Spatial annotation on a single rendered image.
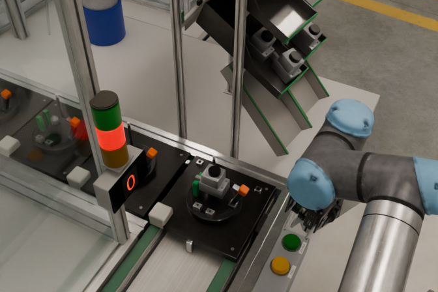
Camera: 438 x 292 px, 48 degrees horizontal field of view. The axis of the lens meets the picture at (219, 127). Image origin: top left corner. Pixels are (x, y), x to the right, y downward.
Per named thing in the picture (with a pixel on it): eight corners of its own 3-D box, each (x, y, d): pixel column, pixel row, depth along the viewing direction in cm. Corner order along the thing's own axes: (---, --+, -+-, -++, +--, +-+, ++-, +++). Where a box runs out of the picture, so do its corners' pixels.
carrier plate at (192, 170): (276, 191, 130) (276, 186, 129) (236, 263, 115) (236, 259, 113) (196, 159, 138) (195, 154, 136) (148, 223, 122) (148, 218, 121)
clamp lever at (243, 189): (238, 202, 122) (249, 188, 116) (234, 208, 120) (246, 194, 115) (226, 193, 122) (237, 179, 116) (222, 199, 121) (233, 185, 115)
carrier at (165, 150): (191, 158, 138) (189, 125, 129) (143, 221, 123) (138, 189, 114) (120, 129, 146) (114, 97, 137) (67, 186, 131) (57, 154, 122)
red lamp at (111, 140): (130, 137, 93) (128, 118, 90) (115, 154, 90) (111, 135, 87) (109, 128, 95) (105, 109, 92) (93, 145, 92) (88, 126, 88)
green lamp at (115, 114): (127, 117, 90) (124, 97, 86) (111, 135, 87) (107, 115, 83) (105, 109, 92) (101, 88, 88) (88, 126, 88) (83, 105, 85)
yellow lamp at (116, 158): (133, 154, 97) (130, 137, 94) (118, 172, 94) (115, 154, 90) (113, 146, 99) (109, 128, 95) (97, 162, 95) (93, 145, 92)
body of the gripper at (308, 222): (282, 212, 97) (296, 174, 89) (306, 188, 102) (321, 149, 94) (314, 236, 94) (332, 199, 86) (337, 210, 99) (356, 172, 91)
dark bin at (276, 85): (304, 73, 128) (319, 56, 122) (277, 99, 120) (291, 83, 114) (226, 0, 130) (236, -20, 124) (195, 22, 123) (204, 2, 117)
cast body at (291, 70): (296, 78, 125) (310, 62, 120) (285, 85, 123) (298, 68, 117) (276, 53, 127) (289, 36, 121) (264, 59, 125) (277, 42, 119)
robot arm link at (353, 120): (320, 115, 78) (340, 87, 83) (304, 160, 85) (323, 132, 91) (367, 137, 75) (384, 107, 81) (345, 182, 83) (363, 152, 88)
